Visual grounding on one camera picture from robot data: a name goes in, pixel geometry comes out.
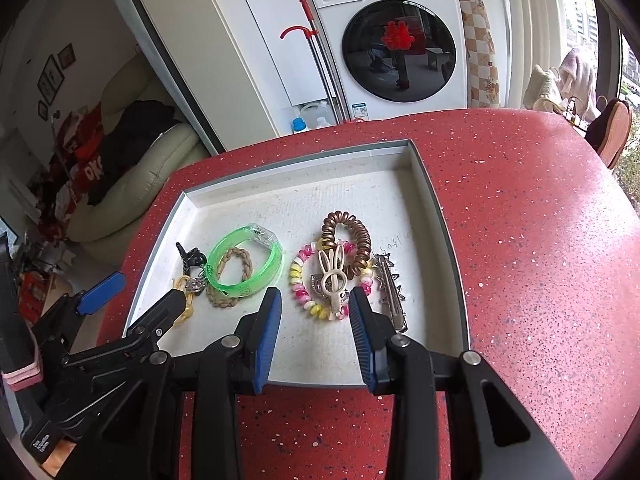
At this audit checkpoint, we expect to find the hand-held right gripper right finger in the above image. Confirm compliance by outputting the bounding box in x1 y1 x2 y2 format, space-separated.
348 285 576 480

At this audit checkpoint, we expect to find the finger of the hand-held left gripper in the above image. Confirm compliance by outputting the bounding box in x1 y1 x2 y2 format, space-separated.
32 272 126 356
50 288 197 411

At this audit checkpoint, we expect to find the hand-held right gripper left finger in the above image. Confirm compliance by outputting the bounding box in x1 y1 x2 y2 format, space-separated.
75 287 282 480

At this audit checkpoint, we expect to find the yellow chain with silver charm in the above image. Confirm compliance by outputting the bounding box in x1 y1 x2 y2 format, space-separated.
170 275 208 326

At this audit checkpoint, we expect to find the silver star hair barrette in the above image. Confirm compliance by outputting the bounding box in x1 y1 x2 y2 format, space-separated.
370 254 408 332

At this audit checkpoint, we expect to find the beige braided hair tie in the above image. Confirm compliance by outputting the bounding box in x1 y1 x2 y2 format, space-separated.
207 246 253 309

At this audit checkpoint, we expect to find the small black hair clip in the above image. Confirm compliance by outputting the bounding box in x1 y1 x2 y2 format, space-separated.
175 242 207 268

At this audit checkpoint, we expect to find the pink yellow beaded bracelet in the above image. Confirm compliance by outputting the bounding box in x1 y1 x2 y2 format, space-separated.
289 242 374 322

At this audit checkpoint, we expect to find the cream rabbit hair clip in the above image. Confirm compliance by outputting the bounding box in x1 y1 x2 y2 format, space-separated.
317 241 351 318

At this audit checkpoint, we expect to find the translucent green bangle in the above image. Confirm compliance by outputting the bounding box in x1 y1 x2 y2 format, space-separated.
206 226 282 297

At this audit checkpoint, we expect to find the brown spiral hair tie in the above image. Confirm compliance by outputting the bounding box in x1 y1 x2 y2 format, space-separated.
321 211 372 278

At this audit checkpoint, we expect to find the shallow white cardboard tray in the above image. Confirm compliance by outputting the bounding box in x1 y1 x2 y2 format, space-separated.
122 139 472 391

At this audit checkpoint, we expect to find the cream leather sofa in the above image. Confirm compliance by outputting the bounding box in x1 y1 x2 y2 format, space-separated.
65 55 208 246

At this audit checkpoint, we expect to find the red printed garment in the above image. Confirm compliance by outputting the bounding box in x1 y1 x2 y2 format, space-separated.
55 105 108 196

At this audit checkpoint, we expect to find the black garment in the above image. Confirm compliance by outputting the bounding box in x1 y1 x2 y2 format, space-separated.
87 100 183 206

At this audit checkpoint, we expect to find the translucent plastic jug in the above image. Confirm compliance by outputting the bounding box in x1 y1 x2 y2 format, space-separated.
298 101 332 126

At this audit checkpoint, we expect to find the white front-load washing machine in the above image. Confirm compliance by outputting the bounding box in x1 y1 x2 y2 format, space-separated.
298 0 468 121

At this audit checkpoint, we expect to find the white tall cabinet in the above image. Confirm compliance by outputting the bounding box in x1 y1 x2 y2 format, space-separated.
117 0 346 156

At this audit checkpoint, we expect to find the beige hanging cloth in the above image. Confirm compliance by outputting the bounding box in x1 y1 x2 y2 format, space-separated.
524 64 566 111

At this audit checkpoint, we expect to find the checkered patterned cloth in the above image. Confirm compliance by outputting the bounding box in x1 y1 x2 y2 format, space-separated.
457 0 502 108

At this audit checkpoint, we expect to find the pink hanging cloth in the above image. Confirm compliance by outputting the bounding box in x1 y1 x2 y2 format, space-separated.
558 47 601 121

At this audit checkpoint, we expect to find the large dark picture frame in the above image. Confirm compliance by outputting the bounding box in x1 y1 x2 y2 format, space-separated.
39 56 65 106

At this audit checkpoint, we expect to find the red handled mop pole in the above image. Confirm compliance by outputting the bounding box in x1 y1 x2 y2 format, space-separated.
280 0 346 123

